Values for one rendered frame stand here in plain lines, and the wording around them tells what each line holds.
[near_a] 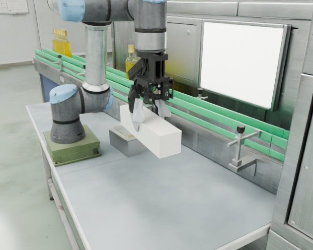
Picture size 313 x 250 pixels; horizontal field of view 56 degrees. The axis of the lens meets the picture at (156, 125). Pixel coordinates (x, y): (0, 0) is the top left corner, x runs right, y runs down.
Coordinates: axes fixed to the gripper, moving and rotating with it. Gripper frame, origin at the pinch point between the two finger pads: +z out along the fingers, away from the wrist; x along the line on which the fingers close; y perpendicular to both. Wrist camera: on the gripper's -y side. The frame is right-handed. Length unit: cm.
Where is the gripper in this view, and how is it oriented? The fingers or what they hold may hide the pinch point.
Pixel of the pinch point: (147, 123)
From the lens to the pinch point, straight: 79.8
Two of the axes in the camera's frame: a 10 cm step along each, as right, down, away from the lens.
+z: 0.0, 9.2, 4.0
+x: 8.7, -1.9, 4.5
